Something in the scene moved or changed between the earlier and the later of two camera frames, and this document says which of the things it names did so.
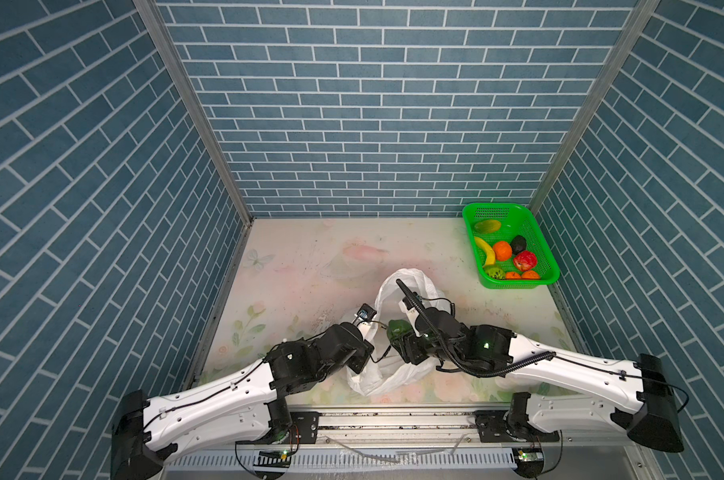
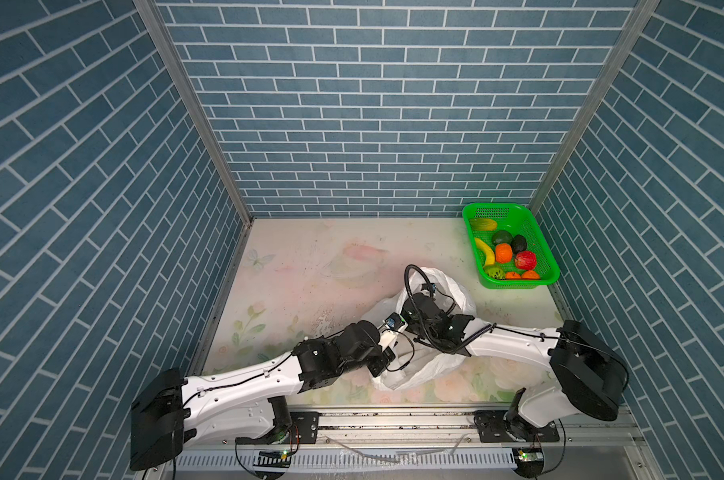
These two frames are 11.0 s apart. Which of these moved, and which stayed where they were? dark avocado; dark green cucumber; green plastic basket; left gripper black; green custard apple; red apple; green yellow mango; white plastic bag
Moved: left gripper black; dark green cucumber; white plastic bag
Stayed: red apple; green plastic basket; dark avocado; green custard apple; green yellow mango
